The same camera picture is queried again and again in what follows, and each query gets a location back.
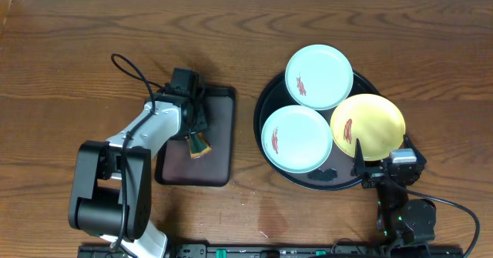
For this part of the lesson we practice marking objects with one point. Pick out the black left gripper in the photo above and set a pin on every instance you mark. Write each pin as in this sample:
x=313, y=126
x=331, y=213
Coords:
x=198, y=123

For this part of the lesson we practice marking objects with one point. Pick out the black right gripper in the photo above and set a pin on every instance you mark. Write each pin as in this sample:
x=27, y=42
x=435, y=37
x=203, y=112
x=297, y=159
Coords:
x=374, y=175

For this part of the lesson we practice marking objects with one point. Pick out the yellow green scrubbing sponge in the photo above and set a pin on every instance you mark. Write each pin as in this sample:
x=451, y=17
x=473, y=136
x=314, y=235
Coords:
x=198, y=145

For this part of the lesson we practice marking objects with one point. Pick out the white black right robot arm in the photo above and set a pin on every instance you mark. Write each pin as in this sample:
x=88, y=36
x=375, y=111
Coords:
x=405, y=222

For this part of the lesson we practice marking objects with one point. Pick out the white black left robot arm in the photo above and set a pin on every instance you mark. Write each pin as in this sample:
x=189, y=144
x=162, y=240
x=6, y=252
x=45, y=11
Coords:
x=111, y=192

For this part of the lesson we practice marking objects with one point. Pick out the round black serving tray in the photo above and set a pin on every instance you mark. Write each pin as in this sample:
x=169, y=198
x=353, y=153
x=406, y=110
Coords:
x=333, y=174

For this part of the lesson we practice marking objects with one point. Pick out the black rectangular water tray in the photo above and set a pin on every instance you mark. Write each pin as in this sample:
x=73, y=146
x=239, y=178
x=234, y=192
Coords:
x=175, y=166

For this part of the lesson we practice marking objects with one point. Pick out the yellow plate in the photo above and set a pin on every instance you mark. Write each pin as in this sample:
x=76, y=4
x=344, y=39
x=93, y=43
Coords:
x=371, y=120

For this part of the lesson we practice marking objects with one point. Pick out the lower light green plate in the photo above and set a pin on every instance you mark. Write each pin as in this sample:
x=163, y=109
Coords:
x=296, y=139

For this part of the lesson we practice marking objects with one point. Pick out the light green plate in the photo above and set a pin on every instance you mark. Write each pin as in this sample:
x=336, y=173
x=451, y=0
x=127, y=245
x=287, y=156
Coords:
x=319, y=77
x=296, y=139

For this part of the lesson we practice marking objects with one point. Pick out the top light green plate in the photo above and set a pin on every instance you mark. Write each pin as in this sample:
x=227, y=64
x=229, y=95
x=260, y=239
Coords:
x=319, y=77

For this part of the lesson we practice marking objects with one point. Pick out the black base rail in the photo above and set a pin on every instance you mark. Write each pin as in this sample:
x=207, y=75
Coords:
x=202, y=251

